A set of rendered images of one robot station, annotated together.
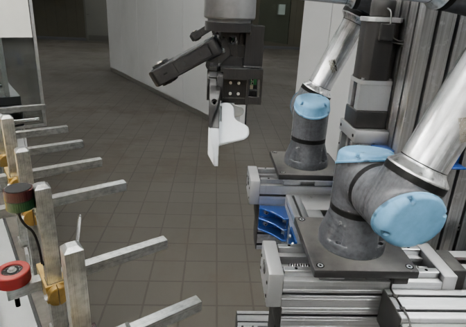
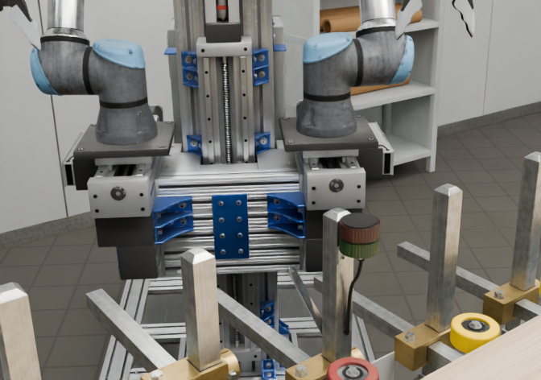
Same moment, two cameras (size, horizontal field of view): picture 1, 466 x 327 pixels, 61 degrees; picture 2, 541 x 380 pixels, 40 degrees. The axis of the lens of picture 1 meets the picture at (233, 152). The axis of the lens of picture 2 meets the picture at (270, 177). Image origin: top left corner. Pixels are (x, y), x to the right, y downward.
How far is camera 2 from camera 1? 1.73 m
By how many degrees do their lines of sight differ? 82
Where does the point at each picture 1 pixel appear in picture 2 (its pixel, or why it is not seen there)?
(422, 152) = (392, 11)
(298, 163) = (150, 130)
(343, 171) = (341, 59)
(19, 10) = not seen: outside the picture
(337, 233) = (344, 117)
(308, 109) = (140, 55)
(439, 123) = not seen: outside the picture
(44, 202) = not seen: hidden behind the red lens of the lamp
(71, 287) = (456, 227)
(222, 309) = not seen: outside the picture
